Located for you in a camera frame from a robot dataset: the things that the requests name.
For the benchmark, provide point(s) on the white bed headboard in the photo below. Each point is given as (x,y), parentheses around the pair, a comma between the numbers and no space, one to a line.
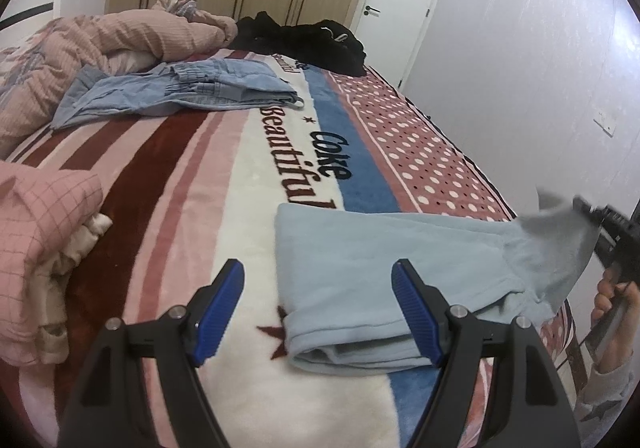
(32,2)

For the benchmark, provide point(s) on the denim pants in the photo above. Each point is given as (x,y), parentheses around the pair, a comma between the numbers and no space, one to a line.
(200,85)

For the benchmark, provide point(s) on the pink striped quilt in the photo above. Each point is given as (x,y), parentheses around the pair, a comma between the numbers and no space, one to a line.
(100,42)

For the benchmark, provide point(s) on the light blue pants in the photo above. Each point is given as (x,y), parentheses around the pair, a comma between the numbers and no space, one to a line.
(360,278)

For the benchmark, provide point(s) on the pink checked garment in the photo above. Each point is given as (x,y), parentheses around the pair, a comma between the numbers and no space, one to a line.
(35,238)

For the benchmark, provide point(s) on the person's right hand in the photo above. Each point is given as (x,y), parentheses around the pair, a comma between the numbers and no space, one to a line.
(605,298)

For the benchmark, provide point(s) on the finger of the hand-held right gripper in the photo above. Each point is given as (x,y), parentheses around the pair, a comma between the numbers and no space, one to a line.
(587,208)

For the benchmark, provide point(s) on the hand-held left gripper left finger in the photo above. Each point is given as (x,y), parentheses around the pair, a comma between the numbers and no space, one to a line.
(220,313)

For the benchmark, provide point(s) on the black clothing pile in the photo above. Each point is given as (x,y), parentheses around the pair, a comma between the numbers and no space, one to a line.
(310,42)

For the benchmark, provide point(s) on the white wall socket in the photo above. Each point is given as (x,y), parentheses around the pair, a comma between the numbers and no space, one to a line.
(606,121)

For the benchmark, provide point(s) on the white door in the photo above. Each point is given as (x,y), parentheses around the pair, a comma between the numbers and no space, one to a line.
(400,2)

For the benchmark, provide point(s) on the striped printed blanket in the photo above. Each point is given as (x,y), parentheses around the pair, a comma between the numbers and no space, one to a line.
(200,167)

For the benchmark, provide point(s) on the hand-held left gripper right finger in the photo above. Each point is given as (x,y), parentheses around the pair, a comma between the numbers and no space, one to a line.
(415,313)

